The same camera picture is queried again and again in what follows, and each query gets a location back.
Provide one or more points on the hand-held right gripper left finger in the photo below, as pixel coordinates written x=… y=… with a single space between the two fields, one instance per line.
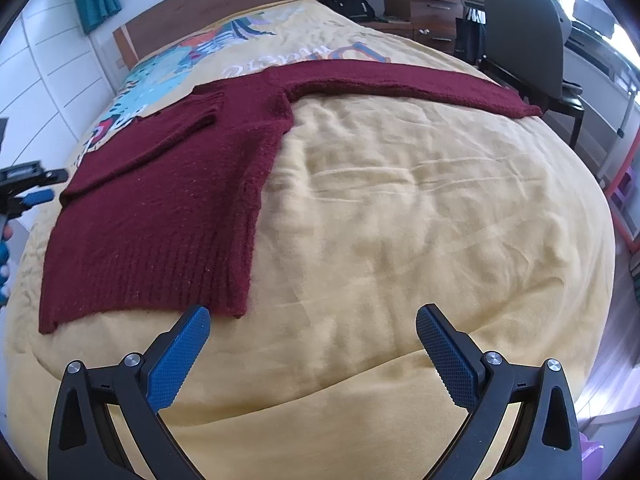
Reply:
x=180 y=355

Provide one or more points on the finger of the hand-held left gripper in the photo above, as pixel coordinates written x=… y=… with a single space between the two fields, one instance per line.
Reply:
x=35 y=174
x=37 y=197

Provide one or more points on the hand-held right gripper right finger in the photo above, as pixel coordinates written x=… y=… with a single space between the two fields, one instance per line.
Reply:
x=447 y=355

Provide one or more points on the maroon knit sweater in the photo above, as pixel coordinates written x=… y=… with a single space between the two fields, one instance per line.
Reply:
x=150 y=210

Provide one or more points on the person's left hand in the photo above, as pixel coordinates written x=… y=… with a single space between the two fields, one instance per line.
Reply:
x=4 y=250

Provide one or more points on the white wardrobe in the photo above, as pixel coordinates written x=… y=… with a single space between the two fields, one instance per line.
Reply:
x=50 y=70

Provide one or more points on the yellow printed blanket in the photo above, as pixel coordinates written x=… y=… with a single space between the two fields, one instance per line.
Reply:
x=400 y=210

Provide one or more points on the purple plastic box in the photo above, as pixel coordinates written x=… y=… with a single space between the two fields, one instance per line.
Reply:
x=590 y=460

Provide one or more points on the wooden bed headboard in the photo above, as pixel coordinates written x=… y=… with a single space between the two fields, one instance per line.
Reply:
x=200 y=5

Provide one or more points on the black hanging bag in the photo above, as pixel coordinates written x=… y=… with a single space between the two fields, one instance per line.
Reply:
x=470 y=37

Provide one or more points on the grey desk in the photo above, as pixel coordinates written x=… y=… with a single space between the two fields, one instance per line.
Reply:
x=595 y=47

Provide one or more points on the grey office chair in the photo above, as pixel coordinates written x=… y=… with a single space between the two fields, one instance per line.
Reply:
x=520 y=20

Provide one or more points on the wooden drawer chest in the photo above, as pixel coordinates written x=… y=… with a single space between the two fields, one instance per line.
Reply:
x=430 y=5

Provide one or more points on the red metal frame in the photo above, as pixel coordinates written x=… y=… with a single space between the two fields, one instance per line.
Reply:
x=611 y=192

